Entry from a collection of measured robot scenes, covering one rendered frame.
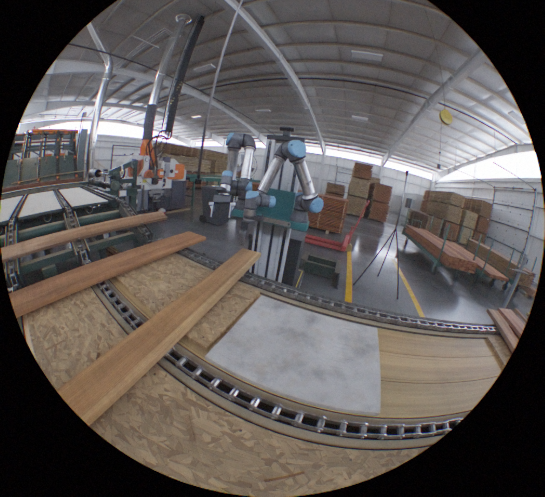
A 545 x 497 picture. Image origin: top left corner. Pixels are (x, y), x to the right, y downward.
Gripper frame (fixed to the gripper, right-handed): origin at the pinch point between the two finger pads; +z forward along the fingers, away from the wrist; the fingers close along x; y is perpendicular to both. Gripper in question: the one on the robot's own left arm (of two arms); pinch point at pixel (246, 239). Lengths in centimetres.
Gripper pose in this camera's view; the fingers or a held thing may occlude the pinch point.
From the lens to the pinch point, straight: 124.2
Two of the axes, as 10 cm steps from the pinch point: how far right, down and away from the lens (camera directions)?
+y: -9.5, -2.0, 2.4
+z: -1.4, 9.6, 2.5
